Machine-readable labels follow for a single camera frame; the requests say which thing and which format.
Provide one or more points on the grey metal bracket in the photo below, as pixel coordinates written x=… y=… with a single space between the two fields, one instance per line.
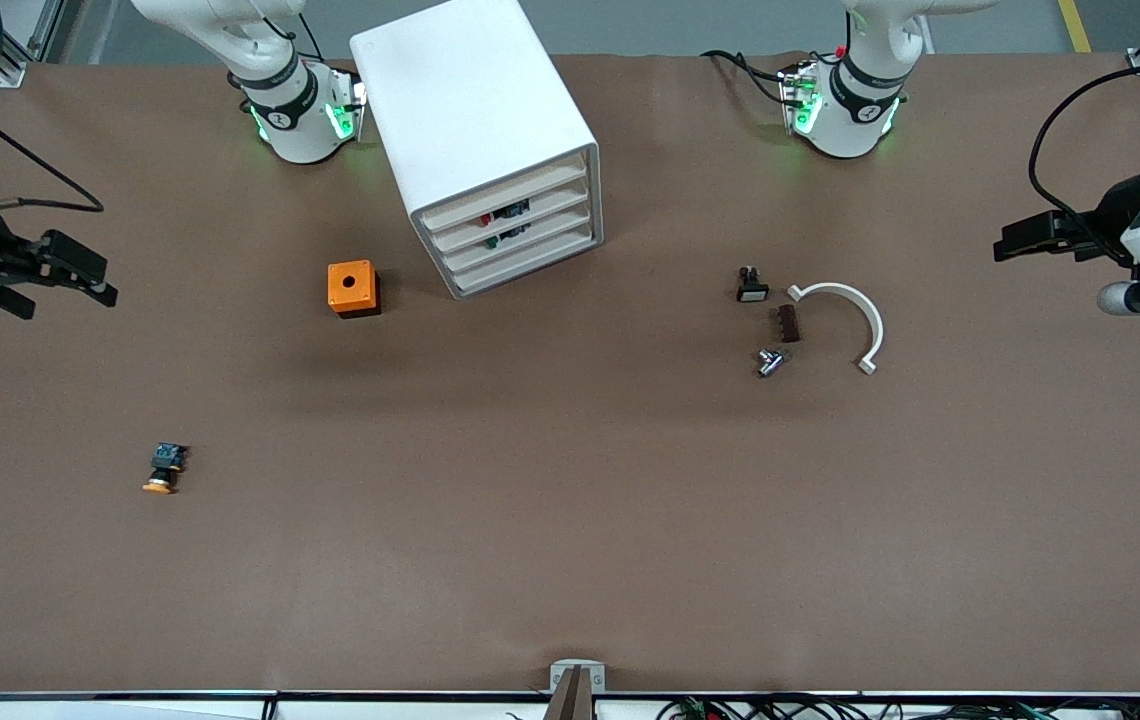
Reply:
x=578 y=690

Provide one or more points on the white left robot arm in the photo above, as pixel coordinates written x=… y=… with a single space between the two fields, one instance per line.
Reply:
x=860 y=110

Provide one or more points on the white table edge rail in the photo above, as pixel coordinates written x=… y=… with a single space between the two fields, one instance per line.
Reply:
x=130 y=708

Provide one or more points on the green push button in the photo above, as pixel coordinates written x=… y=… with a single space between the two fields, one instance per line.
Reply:
x=505 y=240

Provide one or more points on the orange mushroom push button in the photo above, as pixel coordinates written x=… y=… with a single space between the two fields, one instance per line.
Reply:
x=165 y=465

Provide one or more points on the chrome pipe fitting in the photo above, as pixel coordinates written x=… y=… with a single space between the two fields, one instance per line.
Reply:
x=770 y=362

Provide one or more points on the orange button enclosure box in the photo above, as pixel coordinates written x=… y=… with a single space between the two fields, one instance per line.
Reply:
x=350 y=285

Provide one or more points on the red push button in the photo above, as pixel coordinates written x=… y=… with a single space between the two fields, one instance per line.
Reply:
x=505 y=213

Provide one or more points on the white rectangular push button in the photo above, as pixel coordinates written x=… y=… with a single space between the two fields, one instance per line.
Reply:
x=752 y=292

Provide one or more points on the white curved plastic bracket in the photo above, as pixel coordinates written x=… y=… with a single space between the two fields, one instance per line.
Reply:
x=874 y=322

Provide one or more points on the brown ridged block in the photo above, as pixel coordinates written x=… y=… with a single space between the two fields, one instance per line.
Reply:
x=785 y=323

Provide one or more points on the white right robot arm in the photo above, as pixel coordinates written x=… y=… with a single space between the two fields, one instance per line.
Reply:
x=295 y=130

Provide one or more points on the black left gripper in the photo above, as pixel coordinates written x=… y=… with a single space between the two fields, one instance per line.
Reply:
x=1107 y=216

